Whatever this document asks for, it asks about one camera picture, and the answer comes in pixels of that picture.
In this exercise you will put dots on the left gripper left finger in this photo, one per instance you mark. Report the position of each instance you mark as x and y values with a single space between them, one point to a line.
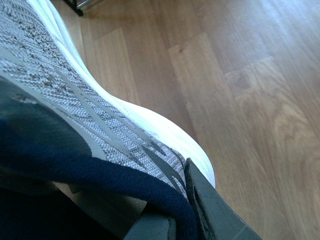
153 227

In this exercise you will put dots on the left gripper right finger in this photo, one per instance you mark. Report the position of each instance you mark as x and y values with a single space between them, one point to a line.
215 219

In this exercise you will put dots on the black metal shoe rack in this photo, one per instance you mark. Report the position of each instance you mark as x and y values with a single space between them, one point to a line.
77 6

